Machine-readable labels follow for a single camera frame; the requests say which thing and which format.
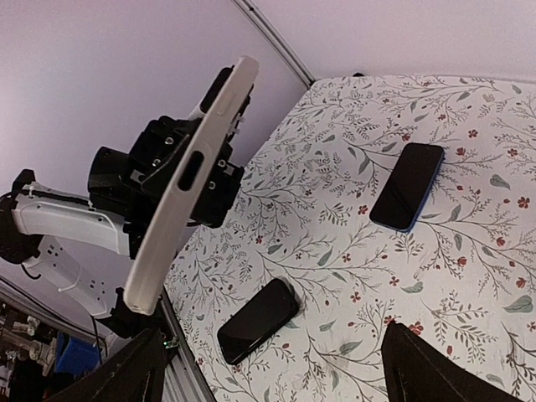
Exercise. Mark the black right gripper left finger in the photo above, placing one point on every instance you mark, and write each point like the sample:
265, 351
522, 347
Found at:
135, 373

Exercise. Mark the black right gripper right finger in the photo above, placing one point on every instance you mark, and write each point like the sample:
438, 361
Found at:
415, 371

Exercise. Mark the black phone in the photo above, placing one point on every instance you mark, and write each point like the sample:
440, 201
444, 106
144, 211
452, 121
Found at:
270, 309
407, 188

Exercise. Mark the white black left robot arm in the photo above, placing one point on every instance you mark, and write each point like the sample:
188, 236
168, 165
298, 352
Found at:
34, 219

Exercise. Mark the front aluminium rail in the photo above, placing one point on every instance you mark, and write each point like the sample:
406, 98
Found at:
183, 379

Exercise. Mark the black phone lying on table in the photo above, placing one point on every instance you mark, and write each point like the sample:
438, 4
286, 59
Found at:
270, 309

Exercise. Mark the beige phone case with ring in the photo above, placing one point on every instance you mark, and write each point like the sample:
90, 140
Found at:
160, 243

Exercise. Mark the left arm base with board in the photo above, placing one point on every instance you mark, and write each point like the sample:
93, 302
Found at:
125, 323

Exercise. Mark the left aluminium frame post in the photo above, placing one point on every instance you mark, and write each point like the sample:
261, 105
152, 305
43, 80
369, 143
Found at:
274, 38

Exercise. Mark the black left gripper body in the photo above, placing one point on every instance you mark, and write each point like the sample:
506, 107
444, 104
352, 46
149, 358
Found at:
156, 154

